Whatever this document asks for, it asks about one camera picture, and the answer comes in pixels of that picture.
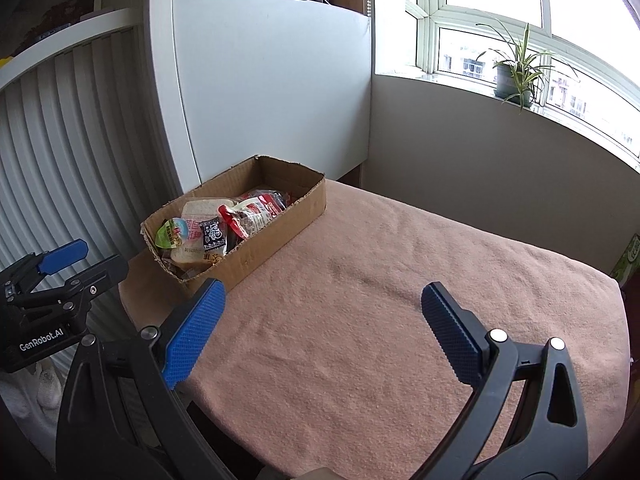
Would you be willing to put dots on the clear packet of dark snack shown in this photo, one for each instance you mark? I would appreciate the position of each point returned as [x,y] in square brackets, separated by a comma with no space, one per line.
[275,200]

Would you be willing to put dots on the sliced bread packet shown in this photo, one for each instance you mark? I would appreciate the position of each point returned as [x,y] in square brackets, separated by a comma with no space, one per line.
[197,210]

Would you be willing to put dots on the jelly cup with colourful lid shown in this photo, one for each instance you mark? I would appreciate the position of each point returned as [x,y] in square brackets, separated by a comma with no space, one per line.
[172,232]

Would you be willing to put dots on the white shoe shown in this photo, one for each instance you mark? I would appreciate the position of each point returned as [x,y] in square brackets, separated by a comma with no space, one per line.
[40,385]

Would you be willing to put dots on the brown cardboard box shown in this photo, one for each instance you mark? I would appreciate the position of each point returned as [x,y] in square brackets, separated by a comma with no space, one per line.
[280,230]

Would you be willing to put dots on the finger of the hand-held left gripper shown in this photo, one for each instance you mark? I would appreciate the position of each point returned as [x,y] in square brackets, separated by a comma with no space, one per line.
[100,277]
[62,256]

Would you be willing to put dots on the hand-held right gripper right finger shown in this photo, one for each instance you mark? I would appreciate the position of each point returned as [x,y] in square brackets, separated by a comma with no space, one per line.
[450,332]

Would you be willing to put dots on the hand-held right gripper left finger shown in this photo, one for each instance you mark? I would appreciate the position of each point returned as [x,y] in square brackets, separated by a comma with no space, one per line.
[192,335]

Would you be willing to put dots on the black patterned snack packet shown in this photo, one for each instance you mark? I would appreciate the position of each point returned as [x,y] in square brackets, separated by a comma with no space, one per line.
[214,234]

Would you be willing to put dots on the potted spider plant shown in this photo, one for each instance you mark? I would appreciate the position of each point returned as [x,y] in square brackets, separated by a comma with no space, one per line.
[510,77]

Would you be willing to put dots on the red and white snack packet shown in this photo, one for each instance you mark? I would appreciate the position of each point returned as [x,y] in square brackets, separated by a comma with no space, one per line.
[250,217]

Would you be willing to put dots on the white cabinet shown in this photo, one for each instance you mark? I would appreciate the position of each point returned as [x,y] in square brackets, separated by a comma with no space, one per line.
[260,85]

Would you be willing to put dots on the green gift bag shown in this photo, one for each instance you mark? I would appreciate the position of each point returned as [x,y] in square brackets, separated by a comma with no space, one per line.
[630,260]

